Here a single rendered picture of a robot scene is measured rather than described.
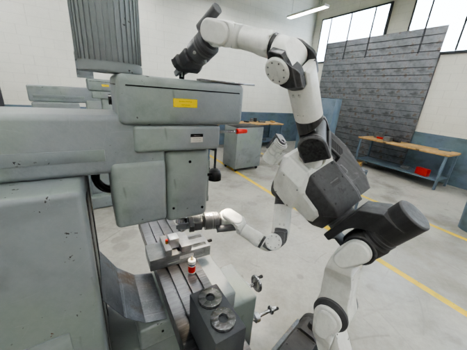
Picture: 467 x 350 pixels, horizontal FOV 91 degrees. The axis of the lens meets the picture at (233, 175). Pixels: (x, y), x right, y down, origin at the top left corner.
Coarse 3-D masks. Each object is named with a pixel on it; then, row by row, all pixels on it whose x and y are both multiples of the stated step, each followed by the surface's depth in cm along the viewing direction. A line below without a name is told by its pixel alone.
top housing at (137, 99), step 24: (120, 96) 72; (144, 96) 75; (168, 96) 79; (192, 96) 83; (216, 96) 88; (240, 96) 93; (120, 120) 75; (144, 120) 78; (168, 120) 82; (192, 120) 86; (216, 120) 91
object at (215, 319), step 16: (208, 288) 92; (192, 304) 89; (208, 304) 85; (224, 304) 87; (192, 320) 91; (208, 320) 81; (224, 320) 81; (240, 320) 82; (208, 336) 78; (224, 336) 76; (240, 336) 80
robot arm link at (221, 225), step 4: (216, 212) 117; (220, 212) 120; (216, 216) 115; (220, 216) 117; (216, 220) 115; (220, 220) 116; (224, 220) 116; (216, 224) 115; (220, 224) 117; (224, 224) 118; (228, 224) 117; (232, 224) 117; (216, 228) 117; (220, 228) 114; (224, 228) 115; (228, 228) 115; (232, 228) 116
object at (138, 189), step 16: (160, 160) 87; (112, 176) 80; (128, 176) 82; (144, 176) 85; (160, 176) 88; (112, 192) 87; (128, 192) 84; (144, 192) 87; (160, 192) 90; (128, 208) 86; (144, 208) 89; (160, 208) 92; (128, 224) 88
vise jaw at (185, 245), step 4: (180, 232) 142; (180, 236) 138; (184, 236) 138; (180, 240) 134; (184, 240) 135; (188, 240) 135; (180, 244) 131; (184, 244) 131; (188, 244) 131; (180, 248) 132; (184, 248) 130; (188, 248) 132
